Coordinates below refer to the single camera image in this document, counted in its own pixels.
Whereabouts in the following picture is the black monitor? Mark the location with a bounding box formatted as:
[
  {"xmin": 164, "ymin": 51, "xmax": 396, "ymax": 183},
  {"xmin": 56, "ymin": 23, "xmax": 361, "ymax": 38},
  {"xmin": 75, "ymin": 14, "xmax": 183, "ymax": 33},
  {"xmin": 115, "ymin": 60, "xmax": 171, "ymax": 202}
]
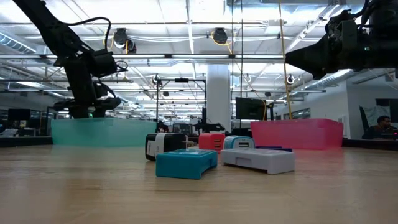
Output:
[{"xmin": 235, "ymin": 97, "xmax": 267, "ymax": 121}]

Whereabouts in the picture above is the white building pillar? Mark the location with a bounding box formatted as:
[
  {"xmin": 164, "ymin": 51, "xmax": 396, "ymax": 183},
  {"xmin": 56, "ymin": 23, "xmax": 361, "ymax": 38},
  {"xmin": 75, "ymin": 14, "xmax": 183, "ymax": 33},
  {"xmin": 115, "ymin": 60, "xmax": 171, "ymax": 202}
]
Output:
[{"xmin": 206, "ymin": 64, "xmax": 232, "ymax": 133}]

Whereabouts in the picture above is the curved yellow hanging cable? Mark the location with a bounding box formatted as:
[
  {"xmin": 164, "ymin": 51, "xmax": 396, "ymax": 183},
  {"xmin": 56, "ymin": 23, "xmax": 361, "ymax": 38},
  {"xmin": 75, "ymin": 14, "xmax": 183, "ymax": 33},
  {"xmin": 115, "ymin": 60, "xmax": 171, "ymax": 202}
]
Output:
[{"xmin": 210, "ymin": 30, "xmax": 268, "ymax": 121}]

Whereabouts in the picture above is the green translucent plastic bin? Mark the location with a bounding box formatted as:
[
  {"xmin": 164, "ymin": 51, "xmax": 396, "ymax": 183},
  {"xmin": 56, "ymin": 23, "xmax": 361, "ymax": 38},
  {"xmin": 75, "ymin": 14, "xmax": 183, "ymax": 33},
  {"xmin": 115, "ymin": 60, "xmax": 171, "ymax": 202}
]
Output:
[{"xmin": 51, "ymin": 117, "xmax": 157, "ymax": 147}]

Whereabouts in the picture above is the black hanging cable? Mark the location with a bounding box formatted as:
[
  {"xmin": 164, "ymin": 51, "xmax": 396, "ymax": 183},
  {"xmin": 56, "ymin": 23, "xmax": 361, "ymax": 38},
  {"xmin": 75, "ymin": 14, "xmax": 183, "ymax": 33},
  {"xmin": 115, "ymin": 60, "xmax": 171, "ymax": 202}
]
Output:
[{"xmin": 239, "ymin": 0, "xmax": 245, "ymax": 128}]

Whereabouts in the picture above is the person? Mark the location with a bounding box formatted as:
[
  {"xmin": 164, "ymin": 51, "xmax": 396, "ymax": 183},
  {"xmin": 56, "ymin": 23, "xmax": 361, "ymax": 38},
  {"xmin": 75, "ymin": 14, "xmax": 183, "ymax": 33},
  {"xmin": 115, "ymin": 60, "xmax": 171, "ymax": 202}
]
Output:
[{"xmin": 362, "ymin": 115, "xmax": 398, "ymax": 140}]

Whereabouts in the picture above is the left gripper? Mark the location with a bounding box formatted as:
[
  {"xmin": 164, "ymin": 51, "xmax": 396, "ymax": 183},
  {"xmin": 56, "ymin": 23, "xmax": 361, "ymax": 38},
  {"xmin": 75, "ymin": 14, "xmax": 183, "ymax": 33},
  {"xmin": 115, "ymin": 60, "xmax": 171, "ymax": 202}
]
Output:
[{"xmin": 52, "ymin": 49, "xmax": 122, "ymax": 119}]

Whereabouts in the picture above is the teal small box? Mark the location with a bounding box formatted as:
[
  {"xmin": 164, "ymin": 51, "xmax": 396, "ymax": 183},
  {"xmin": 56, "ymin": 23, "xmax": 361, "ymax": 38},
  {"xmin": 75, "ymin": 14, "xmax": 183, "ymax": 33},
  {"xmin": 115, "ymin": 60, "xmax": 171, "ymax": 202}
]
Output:
[{"xmin": 155, "ymin": 148, "xmax": 218, "ymax": 180}]

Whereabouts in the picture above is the white small box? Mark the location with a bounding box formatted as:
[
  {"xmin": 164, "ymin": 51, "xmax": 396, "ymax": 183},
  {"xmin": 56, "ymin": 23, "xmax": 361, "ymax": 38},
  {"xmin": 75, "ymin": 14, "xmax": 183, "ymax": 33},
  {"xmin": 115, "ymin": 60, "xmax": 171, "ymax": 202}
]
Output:
[{"xmin": 220, "ymin": 147, "xmax": 296, "ymax": 175}]

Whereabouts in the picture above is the straight yellow hanging cable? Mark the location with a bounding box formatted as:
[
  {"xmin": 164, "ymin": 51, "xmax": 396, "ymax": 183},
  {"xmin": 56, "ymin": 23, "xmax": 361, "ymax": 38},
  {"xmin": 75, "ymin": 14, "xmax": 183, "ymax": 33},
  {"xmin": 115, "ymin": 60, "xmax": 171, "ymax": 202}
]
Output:
[{"xmin": 277, "ymin": 0, "xmax": 294, "ymax": 120}]

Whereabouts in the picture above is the black background rig frame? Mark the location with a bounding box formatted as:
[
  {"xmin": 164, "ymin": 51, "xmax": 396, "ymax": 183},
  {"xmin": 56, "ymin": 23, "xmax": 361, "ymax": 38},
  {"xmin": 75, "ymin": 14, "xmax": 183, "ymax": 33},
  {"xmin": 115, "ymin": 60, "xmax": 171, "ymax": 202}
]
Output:
[{"xmin": 155, "ymin": 77, "xmax": 208, "ymax": 133}]

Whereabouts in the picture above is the red USB charger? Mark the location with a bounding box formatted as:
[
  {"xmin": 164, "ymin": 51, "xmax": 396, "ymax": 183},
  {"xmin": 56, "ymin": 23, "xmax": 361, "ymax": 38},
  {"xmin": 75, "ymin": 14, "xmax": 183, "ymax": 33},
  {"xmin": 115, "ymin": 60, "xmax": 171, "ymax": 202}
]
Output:
[{"xmin": 198, "ymin": 133, "xmax": 226, "ymax": 154}]

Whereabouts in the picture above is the dark blue small box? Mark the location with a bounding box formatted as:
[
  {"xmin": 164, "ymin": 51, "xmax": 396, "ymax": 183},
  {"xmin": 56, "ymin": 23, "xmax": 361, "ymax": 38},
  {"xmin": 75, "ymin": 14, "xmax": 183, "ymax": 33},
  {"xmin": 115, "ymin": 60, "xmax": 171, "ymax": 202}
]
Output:
[{"xmin": 255, "ymin": 146, "xmax": 294, "ymax": 153}]

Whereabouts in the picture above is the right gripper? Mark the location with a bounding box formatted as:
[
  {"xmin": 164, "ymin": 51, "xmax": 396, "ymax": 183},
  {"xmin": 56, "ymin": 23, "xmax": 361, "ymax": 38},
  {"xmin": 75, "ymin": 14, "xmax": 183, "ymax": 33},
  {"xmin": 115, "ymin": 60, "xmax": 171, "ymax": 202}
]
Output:
[{"xmin": 285, "ymin": 9, "xmax": 398, "ymax": 80}]

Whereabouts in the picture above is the black left wrist camera cable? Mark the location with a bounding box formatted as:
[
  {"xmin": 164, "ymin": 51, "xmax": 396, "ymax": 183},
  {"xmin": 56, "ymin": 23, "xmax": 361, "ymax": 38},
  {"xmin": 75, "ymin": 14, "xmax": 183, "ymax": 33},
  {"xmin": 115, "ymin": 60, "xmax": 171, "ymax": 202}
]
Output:
[{"xmin": 67, "ymin": 17, "xmax": 112, "ymax": 52}]

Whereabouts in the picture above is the black charger with white label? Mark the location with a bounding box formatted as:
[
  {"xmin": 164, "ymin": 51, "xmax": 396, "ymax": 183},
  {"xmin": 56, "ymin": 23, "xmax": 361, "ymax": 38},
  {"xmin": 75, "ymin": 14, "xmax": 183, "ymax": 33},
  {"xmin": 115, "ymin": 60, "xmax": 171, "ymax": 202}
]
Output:
[{"xmin": 144, "ymin": 133, "xmax": 195, "ymax": 162}]

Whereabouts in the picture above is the black ceiling cable reel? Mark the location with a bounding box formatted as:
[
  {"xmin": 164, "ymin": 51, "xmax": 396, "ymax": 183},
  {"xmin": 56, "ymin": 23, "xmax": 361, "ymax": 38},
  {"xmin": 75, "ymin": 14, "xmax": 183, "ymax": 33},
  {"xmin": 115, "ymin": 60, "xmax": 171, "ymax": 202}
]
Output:
[
  {"xmin": 113, "ymin": 27, "xmax": 137, "ymax": 54},
  {"xmin": 213, "ymin": 27, "xmax": 229, "ymax": 45}
]

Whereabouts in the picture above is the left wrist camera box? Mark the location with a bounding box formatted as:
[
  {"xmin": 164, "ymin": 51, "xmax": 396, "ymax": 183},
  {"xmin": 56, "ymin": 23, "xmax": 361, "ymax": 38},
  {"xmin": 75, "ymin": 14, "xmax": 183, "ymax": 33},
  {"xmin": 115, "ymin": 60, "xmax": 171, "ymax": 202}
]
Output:
[{"xmin": 91, "ymin": 49, "xmax": 118, "ymax": 78}]

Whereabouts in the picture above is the red translucent plastic bin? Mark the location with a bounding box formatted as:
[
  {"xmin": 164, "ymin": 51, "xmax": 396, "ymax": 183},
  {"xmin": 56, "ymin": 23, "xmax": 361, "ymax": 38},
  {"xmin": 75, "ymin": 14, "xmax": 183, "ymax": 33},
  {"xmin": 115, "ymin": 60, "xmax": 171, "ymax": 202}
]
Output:
[{"xmin": 250, "ymin": 118, "xmax": 345, "ymax": 151}]

